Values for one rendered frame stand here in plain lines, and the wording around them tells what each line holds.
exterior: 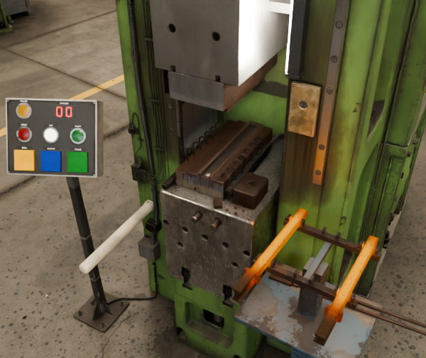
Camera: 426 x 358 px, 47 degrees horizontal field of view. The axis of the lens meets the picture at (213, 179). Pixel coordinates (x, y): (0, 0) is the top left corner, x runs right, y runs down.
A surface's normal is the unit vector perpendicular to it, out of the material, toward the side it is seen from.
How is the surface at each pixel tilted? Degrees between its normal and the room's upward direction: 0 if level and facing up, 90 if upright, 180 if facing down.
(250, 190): 0
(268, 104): 90
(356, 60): 90
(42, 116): 60
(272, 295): 0
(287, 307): 0
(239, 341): 90
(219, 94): 90
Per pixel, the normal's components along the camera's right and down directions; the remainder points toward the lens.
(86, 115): -0.07, 0.11
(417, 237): -0.01, -0.81
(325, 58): -0.49, 0.52
